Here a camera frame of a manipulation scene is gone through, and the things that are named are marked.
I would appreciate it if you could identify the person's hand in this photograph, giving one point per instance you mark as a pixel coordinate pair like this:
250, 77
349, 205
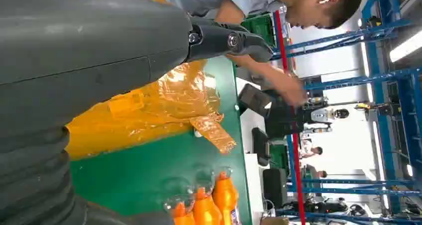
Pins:
295, 93

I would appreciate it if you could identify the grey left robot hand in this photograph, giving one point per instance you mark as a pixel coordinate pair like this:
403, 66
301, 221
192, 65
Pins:
82, 45

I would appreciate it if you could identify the orange drink bottle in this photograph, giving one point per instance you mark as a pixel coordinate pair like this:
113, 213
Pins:
206, 210
225, 197
183, 215

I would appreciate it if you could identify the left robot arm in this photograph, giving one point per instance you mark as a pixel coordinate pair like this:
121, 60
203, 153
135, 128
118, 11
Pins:
29, 184

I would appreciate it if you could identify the white humanoid robot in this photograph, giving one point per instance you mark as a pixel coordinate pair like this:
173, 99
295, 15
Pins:
324, 114

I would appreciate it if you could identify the black tablet on stand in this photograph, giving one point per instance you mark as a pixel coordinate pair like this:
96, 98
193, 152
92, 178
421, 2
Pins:
254, 100

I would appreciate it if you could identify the person in background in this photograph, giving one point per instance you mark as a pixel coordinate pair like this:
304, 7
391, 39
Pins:
318, 174
313, 151

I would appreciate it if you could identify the green plastic crate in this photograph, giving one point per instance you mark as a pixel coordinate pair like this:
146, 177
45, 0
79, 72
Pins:
260, 27

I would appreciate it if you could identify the red pole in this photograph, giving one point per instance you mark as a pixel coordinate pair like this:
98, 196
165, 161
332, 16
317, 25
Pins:
298, 170

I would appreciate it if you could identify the black bag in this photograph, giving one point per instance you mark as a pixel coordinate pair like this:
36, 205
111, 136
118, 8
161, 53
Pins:
274, 187

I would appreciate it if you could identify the white table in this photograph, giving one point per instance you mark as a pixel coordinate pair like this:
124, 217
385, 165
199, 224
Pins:
254, 184

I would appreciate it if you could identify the yellow plastic sheet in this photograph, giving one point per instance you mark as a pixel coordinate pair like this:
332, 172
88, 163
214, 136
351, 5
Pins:
165, 101

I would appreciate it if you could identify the ceiling light strip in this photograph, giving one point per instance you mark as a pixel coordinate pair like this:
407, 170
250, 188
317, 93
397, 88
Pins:
407, 47

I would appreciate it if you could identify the open cardboard box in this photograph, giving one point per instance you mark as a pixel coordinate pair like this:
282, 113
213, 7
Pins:
273, 221

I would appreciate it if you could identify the green table mat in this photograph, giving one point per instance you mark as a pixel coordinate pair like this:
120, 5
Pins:
148, 177

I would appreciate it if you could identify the blue metal rack frame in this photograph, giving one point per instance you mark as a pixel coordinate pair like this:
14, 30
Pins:
346, 81

